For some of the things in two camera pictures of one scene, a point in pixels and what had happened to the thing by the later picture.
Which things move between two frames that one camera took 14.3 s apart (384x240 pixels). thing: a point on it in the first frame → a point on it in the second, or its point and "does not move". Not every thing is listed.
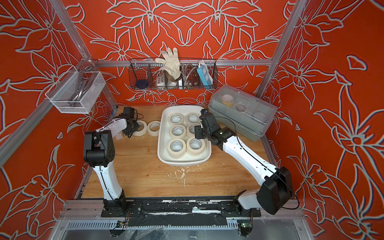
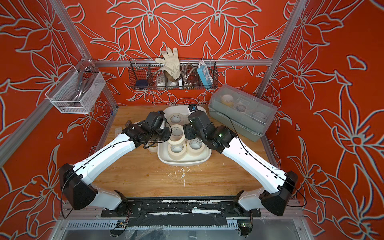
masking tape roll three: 177,131 does not move
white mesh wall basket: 76,92 does not move
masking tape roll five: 176,148 → 153,148
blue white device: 204,72 does not move
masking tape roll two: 175,118 does not move
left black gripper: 136,126 → 168,131
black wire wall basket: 144,73 does not move
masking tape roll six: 195,147 → 177,152
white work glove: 172,66 does not move
